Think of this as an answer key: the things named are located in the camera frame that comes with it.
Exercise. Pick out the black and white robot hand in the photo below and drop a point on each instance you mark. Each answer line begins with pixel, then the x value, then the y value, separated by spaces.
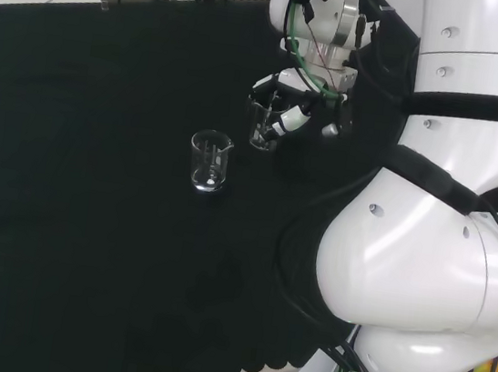
pixel 297 82

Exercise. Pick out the small clear glass beaker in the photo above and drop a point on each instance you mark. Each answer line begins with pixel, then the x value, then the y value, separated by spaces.
pixel 259 123

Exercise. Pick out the clear glass beaker with spout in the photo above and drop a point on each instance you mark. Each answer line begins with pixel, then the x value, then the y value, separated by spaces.
pixel 206 176

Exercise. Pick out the black table cloth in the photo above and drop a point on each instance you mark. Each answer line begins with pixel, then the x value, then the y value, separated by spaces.
pixel 88 220

